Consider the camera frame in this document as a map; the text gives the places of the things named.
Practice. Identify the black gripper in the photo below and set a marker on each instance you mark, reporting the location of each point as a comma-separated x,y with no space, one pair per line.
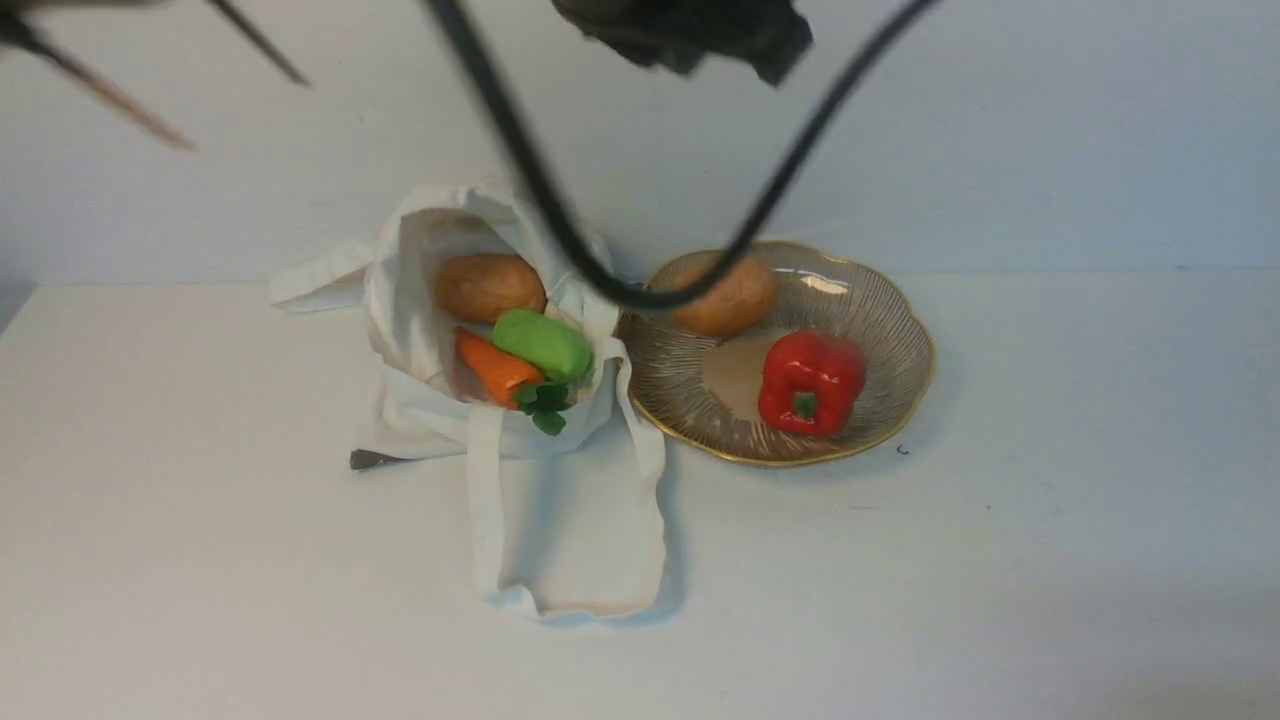
769,36

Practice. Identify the brown potato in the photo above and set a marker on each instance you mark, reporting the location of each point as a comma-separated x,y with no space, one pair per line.
744,298
479,288

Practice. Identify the brown potato in bag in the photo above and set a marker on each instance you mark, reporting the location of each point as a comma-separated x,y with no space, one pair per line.
479,288

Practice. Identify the white cloth tote bag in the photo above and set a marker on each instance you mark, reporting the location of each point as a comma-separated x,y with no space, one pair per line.
562,528

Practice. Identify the green vegetable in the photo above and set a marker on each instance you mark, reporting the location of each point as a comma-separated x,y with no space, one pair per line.
558,351

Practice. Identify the gold rimmed glass plate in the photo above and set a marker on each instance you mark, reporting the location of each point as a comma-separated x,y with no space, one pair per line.
702,390

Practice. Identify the red bell pepper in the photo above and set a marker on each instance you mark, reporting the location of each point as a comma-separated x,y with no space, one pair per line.
810,384

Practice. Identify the orange carrot with leaves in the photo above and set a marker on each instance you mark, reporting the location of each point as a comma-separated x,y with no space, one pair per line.
514,384

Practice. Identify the thin dark rod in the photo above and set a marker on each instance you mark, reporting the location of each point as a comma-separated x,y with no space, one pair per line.
252,33

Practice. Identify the thin brown rod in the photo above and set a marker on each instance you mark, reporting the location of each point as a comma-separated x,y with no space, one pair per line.
18,33

